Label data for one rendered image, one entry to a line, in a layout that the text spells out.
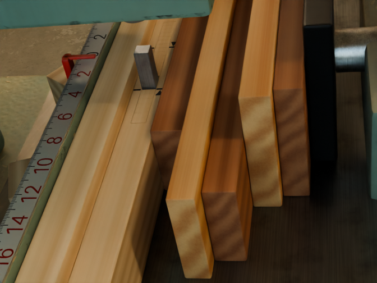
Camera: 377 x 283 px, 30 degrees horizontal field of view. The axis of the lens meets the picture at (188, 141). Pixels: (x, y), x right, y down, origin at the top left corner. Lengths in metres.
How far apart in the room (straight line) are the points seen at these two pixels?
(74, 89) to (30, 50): 2.02
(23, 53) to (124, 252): 2.11
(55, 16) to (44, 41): 2.09
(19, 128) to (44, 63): 1.67
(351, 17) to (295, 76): 0.19
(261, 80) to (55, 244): 0.13
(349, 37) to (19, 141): 0.35
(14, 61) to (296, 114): 2.08
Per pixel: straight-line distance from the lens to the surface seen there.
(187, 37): 0.45
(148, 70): 0.41
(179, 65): 0.43
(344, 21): 0.54
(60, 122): 0.39
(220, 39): 0.42
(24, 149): 0.64
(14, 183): 0.55
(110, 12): 0.37
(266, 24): 0.39
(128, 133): 0.39
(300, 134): 0.36
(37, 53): 2.41
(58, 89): 0.65
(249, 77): 0.35
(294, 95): 0.35
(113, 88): 0.41
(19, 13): 0.38
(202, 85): 0.39
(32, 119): 0.67
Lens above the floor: 1.18
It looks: 39 degrees down
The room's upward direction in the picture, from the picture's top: 12 degrees counter-clockwise
